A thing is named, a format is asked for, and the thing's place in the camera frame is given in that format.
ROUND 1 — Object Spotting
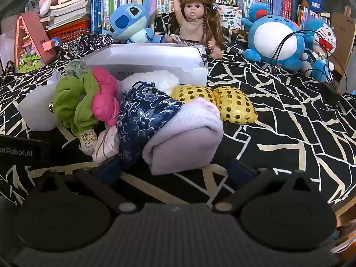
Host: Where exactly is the gold sequin pad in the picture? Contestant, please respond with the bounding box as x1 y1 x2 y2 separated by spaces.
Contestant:
172 85 217 106
213 86 258 124

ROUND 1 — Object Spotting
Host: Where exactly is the brown cardboard box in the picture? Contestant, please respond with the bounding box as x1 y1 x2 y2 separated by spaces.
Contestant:
331 12 356 75

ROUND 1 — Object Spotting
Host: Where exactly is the black and white printed blanket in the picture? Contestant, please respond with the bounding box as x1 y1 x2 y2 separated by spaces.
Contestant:
0 28 356 209

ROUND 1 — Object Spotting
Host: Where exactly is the green and pink cloth flower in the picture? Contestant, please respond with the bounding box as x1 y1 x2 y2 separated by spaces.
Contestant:
53 67 120 156

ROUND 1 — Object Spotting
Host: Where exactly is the black cable bundle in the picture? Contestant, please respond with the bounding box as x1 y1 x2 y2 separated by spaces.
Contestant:
261 30 348 95

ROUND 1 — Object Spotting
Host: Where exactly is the blue alien plush toy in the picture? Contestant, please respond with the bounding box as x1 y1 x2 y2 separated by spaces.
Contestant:
102 0 167 44

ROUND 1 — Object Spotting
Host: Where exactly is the white fluffy cloth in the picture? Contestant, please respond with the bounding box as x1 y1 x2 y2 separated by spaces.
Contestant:
119 71 180 95

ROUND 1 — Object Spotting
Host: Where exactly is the pale green striped cloth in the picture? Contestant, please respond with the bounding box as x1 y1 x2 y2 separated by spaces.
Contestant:
65 61 87 78

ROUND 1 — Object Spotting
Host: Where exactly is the brown-haired baby doll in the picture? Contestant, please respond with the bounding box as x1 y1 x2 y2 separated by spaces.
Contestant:
167 0 225 59

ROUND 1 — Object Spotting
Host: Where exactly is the pink triangular dollhouse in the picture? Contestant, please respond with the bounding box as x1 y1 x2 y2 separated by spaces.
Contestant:
14 12 63 73

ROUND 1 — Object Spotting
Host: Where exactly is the red plastic basket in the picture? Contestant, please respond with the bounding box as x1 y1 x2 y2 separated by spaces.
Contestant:
46 19 92 48

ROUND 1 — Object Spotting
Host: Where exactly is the pale crinkled wrapper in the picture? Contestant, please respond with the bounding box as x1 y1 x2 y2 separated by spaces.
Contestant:
93 125 120 163

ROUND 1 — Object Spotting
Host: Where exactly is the white printed carton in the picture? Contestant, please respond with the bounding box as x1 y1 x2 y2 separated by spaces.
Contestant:
215 3 243 30

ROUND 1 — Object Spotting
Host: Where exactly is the stack of flat books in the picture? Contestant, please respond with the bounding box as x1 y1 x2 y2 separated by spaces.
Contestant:
44 0 92 30

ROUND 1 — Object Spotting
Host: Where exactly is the round blue plush toy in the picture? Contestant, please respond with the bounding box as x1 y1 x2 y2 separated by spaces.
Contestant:
241 2 306 71

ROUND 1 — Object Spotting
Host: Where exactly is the black power adapter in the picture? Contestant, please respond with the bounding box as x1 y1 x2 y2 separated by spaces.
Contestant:
318 83 341 107

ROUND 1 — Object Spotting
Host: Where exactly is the white cardboard box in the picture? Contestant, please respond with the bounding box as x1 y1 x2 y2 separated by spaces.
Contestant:
81 43 209 88

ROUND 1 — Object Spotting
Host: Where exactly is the grey fabric piece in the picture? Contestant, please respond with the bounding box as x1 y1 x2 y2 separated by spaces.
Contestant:
25 0 42 13

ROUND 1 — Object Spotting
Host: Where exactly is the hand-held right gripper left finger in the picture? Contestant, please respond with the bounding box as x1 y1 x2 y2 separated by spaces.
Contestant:
32 155 139 214

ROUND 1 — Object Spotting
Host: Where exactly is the white soft mesh bundle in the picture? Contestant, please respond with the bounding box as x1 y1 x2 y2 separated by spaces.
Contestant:
17 83 66 132

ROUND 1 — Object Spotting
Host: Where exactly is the blue cat plush toy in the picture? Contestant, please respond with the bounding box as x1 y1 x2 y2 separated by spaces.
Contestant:
300 19 337 83

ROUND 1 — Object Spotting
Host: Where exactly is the navy floral drawstring pouch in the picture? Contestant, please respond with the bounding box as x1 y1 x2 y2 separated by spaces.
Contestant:
116 81 182 171

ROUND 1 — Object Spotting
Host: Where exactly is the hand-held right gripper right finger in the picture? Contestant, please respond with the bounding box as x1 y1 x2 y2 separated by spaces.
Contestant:
211 158 319 215

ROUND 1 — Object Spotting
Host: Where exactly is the pale lilac towel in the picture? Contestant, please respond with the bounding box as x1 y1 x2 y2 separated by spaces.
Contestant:
142 98 224 176

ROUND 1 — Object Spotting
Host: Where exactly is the black model bicycle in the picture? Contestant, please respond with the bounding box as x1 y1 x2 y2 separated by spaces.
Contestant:
68 29 114 59

